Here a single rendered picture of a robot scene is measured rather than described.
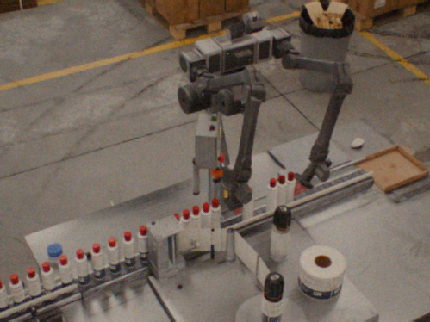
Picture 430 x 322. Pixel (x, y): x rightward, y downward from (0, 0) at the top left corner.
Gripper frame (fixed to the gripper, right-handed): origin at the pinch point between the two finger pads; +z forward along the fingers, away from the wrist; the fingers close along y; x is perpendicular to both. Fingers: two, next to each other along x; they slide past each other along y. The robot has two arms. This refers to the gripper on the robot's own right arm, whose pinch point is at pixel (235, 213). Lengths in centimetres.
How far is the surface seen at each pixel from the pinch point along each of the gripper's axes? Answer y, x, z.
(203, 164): -12.8, 7.8, -30.2
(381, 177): 94, 4, 19
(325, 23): 196, 197, 45
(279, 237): 8.7, -25.1, -2.4
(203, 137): -12.6, 7.8, -45.3
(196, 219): -19.2, 3.7, -1.6
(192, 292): -35.0, -23.0, 13.3
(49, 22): 30, 401, 101
